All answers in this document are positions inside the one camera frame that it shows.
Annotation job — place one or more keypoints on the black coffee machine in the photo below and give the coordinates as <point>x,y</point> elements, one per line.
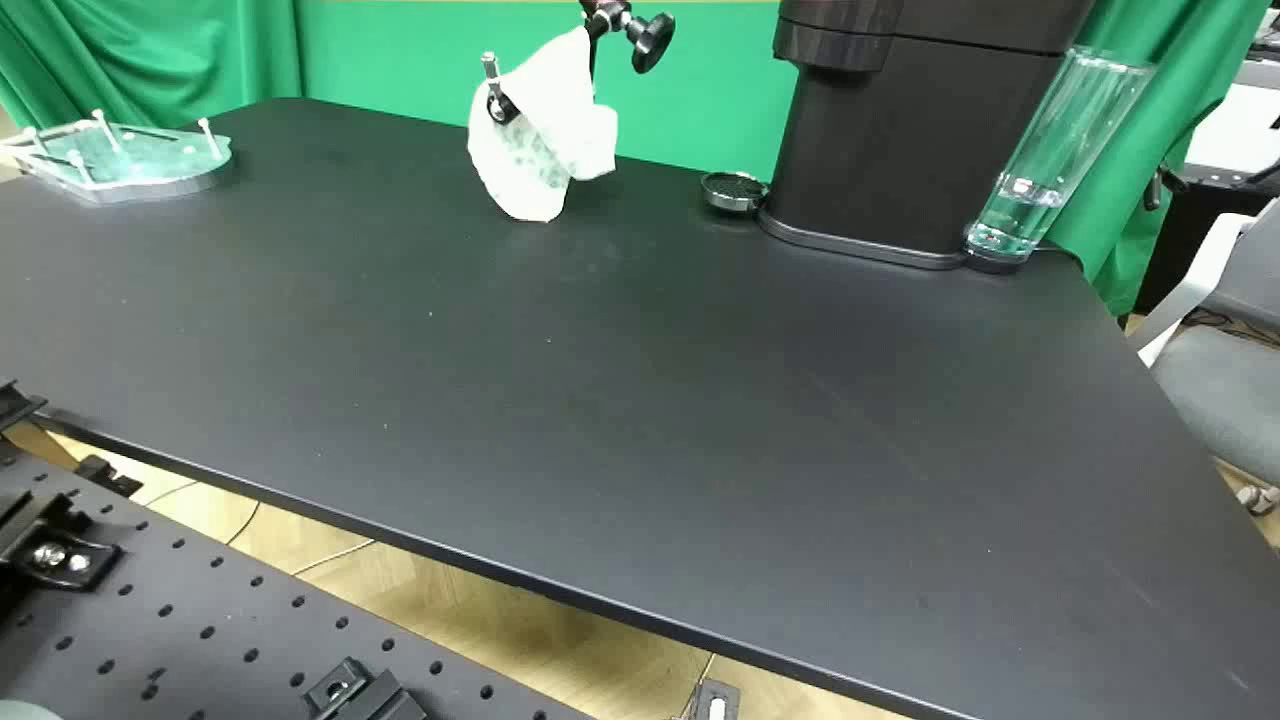
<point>902,116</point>

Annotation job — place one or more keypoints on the white cloth with green print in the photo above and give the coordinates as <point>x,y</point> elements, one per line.
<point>536,131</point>

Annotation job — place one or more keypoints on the black perforated breadboard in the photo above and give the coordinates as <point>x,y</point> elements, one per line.
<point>120,612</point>

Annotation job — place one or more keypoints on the green backdrop curtain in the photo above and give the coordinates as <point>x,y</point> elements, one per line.
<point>719,103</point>

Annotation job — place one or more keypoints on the grey office chair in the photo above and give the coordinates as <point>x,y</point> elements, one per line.
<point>1215,346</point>

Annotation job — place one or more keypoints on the black stand with knobs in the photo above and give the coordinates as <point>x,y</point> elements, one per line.
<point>597,16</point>

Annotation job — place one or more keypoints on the clear glass tray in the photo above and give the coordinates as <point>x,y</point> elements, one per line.
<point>100,158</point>

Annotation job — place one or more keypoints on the clear water tank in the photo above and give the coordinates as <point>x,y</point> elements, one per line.
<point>1079,116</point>

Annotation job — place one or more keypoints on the round black metal grille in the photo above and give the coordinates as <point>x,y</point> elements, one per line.
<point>734,192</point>

